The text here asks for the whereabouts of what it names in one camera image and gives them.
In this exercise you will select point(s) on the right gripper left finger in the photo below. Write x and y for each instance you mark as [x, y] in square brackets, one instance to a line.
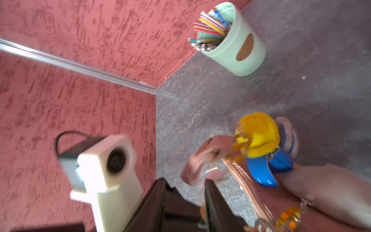
[149, 214]

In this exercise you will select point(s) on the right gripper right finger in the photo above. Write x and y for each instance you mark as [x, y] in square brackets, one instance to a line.
[219, 216]

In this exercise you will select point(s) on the yellow blue plush charm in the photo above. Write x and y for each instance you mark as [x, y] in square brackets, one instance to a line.
[269, 146]

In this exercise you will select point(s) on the mint green pencil cup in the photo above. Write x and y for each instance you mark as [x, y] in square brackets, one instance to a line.
[242, 51]

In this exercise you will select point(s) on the coloured pencils bundle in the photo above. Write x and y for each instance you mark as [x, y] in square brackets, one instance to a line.
[212, 28]

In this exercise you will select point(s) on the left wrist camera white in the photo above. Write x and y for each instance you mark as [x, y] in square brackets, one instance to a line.
[101, 171]

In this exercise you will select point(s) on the left corner aluminium post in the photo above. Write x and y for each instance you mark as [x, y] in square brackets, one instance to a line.
[13, 48]

